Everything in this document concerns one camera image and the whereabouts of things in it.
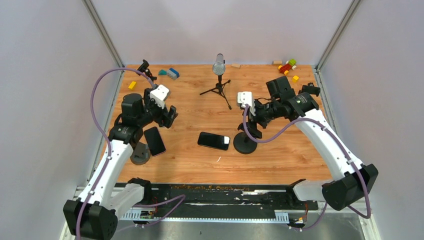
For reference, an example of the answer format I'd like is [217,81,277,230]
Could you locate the red toy brick car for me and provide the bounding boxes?
[277,58,297,75]

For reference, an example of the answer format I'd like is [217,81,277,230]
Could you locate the teal toy block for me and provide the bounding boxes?
[158,69,167,76]

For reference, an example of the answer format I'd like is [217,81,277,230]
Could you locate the yellow toy brick left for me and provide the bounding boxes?
[128,81,137,90]

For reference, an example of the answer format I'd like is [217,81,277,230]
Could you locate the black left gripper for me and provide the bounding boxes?
[137,88,179,129]

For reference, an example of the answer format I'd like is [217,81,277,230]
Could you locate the grey round stand base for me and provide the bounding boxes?
[130,142,151,165]

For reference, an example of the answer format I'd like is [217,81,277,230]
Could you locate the wooden rectangular block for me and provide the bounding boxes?
[231,63,241,69]

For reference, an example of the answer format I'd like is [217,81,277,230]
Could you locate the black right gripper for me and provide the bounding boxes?
[241,99,280,138]

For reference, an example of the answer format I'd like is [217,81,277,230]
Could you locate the blue grey toy bricks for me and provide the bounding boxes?
[166,67,180,80]

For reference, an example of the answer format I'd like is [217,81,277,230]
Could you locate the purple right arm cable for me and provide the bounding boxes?
[242,104,372,232]

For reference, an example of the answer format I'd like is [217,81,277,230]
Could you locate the black phone stand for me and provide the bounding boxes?
[298,82,321,97]
[137,59,157,82]
[233,130,258,155]

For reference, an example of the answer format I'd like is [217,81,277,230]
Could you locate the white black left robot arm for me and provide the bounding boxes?
[63,84,178,240]

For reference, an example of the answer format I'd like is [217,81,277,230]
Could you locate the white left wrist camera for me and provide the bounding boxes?
[149,84,171,109]

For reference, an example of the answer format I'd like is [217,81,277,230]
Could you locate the yellow toy cube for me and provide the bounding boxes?
[292,75,300,83]

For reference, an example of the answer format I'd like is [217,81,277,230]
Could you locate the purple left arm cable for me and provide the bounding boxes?
[74,67,186,240]

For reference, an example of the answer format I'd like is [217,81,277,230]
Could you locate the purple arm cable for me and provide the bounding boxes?
[74,67,186,240]
[242,104,372,232]

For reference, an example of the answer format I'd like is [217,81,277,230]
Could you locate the black smartphone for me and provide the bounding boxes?
[197,131,230,151]
[143,126,166,156]

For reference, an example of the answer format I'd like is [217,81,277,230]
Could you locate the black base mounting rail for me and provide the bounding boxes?
[140,183,319,219]

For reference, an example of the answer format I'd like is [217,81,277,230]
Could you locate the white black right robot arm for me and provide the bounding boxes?
[233,76,379,216]

